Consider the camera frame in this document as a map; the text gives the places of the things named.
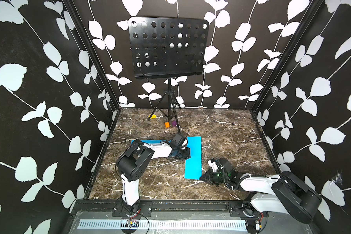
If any cyan paper sheet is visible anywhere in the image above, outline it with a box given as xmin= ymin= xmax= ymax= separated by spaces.
xmin=130 ymin=139 xmax=164 ymax=147
xmin=184 ymin=136 xmax=202 ymax=180

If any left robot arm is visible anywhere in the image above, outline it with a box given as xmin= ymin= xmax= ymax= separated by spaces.
xmin=116 ymin=133 xmax=191 ymax=208

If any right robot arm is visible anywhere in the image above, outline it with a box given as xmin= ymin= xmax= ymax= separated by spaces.
xmin=199 ymin=158 xmax=322 ymax=224

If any yellow block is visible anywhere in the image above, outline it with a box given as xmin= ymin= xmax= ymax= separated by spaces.
xmin=148 ymin=114 xmax=156 ymax=120

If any black perforated music stand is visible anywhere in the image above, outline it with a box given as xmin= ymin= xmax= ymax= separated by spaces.
xmin=128 ymin=17 xmax=210 ymax=121

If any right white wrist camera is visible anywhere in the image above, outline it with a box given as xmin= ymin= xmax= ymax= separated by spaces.
xmin=208 ymin=159 xmax=219 ymax=173

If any black front mounting rail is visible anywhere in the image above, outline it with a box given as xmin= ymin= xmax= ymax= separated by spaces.
xmin=71 ymin=199 xmax=269 ymax=219

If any white slotted cable duct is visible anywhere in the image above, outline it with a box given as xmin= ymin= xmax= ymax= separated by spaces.
xmin=77 ymin=219 xmax=247 ymax=231

